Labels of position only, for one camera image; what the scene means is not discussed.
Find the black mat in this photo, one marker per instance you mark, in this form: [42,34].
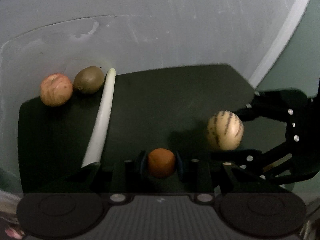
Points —
[162,105]

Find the orange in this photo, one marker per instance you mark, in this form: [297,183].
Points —
[161,162]

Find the white wall trim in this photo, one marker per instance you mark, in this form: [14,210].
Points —
[282,37]

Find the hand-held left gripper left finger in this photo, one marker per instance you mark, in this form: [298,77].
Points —
[143,163]

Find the brown kiwi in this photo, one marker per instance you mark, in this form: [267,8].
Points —
[88,80]

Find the striped pepino melon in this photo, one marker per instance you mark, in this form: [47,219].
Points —
[225,130]

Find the red apple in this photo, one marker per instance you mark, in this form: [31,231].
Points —
[56,90]

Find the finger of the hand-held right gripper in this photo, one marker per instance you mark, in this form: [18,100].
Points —
[250,112]
[237,155]

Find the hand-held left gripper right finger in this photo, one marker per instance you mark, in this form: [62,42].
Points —
[179,165]

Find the white rod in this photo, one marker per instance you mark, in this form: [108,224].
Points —
[103,115]

